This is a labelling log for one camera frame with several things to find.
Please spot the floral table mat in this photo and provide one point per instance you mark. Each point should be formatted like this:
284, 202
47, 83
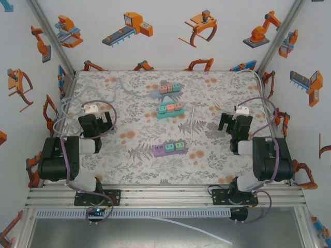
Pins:
116, 165

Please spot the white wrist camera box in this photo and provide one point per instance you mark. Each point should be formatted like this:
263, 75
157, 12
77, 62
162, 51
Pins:
241, 111
90, 109

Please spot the aluminium corner post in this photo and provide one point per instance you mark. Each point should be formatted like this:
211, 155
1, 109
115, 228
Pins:
51, 36
280, 36

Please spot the aluminium frame rail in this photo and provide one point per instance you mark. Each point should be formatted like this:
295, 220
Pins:
165, 196

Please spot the teal triangular power strip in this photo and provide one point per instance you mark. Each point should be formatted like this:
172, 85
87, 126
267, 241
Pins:
170, 116

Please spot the circuit board with green light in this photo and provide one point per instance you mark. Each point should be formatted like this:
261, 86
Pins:
96, 210

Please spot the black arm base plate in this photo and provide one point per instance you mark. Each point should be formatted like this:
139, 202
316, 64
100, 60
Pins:
116, 197
219, 197

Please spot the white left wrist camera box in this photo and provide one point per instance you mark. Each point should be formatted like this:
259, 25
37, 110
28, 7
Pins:
90, 109

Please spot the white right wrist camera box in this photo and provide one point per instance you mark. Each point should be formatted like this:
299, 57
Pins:
241, 111

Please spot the grey blue power strip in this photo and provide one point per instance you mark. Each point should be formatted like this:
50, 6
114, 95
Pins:
155, 95

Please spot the purple power strip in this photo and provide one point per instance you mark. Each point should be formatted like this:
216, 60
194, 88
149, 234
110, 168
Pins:
158, 151

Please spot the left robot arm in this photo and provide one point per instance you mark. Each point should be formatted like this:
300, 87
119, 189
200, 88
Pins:
57, 160

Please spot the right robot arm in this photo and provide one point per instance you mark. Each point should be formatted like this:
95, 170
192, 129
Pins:
271, 160

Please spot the grey metal sheet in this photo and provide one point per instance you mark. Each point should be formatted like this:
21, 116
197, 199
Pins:
129, 235

